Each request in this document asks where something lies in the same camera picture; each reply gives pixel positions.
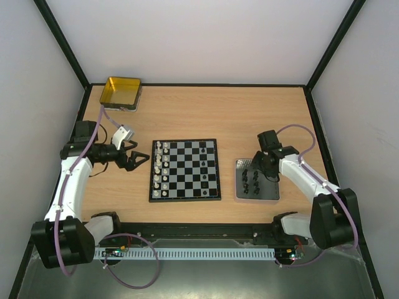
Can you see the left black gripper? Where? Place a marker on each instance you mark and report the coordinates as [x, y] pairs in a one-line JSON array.
[[130, 165]]

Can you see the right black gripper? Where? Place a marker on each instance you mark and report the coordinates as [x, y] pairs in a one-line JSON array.
[[260, 163]]

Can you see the pink tray of black pieces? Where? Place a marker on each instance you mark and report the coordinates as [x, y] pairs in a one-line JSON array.
[[252, 186]]

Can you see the black and grey chessboard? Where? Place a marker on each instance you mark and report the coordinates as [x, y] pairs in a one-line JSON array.
[[179, 167]]

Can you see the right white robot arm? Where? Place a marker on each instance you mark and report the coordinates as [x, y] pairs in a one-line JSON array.
[[334, 219]]

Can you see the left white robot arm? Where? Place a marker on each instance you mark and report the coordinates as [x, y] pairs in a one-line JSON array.
[[62, 239]]

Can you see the yellow metal tin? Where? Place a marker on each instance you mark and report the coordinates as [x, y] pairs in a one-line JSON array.
[[121, 94]]

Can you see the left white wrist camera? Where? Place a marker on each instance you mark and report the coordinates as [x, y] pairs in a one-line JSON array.
[[122, 134]]

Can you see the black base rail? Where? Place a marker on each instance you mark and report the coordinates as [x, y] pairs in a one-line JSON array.
[[256, 234]]

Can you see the white slotted cable duct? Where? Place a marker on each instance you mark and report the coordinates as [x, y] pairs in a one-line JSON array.
[[185, 254]]

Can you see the black frame post left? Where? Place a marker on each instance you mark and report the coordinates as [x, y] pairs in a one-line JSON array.
[[59, 36]]

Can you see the black frame post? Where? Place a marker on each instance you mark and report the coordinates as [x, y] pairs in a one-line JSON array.
[[59, 36], [344, 26]]

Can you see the black frame post right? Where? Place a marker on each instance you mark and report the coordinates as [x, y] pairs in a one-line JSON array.
[[344, 26]]

